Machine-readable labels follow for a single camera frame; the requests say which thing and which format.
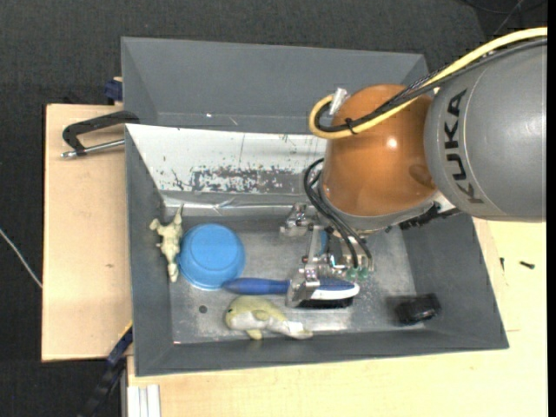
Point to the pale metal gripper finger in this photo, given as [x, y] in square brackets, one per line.
[307, 276]
[296, 297]

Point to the shiny silver metal object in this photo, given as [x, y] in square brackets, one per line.
[296, 222]

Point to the grey and yellow toy seal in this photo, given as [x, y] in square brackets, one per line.
[254, 315]

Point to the blue plastic bowl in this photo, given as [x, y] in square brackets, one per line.
[210, 254]

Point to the black rounded object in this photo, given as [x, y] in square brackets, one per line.
[415, 309]

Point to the pale green toy dinosaur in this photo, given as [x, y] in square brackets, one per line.
[170, 239]

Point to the grey metal bin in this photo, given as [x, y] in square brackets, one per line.
[269, 81]

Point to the pale wood board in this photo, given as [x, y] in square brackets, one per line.
[87, 233]

